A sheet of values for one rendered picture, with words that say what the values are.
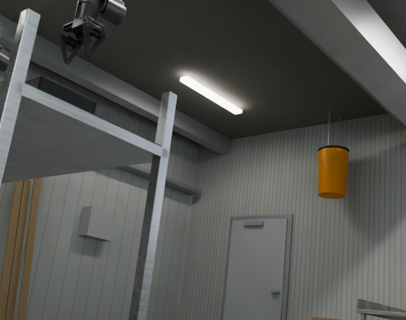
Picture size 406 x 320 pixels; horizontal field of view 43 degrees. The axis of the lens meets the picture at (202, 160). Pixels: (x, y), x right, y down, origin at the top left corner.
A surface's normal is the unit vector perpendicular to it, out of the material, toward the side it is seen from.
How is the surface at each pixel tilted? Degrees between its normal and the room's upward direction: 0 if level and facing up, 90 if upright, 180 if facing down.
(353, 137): 90
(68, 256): 90
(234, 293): 90
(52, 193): 90
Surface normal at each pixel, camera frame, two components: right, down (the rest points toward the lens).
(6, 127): 0.77, -0.11
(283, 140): -0.64, -0.29
